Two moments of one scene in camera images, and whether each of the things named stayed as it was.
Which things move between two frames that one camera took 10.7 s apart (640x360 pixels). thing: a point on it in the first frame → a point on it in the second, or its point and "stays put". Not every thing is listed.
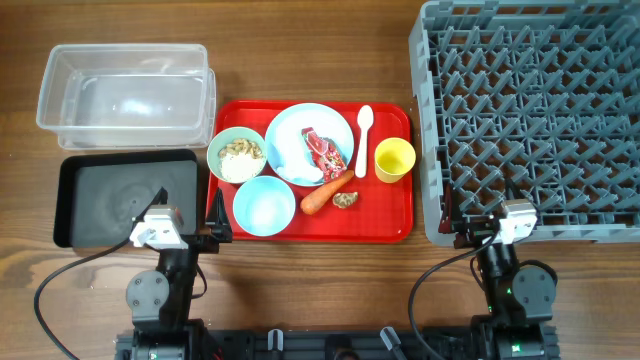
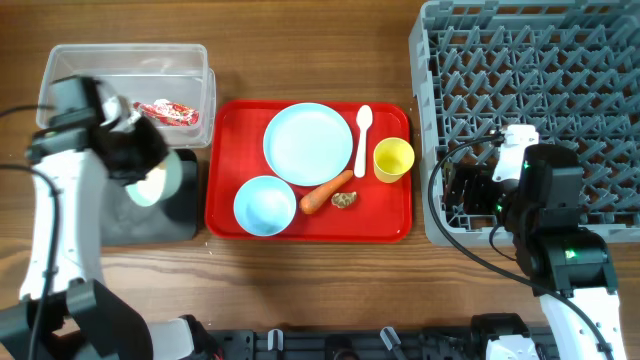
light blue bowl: x=264 y=206 stays put
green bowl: x=237 y=154 → x=160 y=184
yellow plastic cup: x=393 y=158 stays put
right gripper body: x=476 y=235 → x=480 y=191
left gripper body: x=203 y=243 → x=142 y=149
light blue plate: x=287 y=150 stays put
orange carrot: x=313 y=201 stays put
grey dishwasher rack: x=541 y=94 stays put
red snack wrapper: x=325 y=153 → x=167 y=112
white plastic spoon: x=365 y=117 stays put
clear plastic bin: x=134 y=96 stays put
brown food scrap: x=344 y=199 stays put
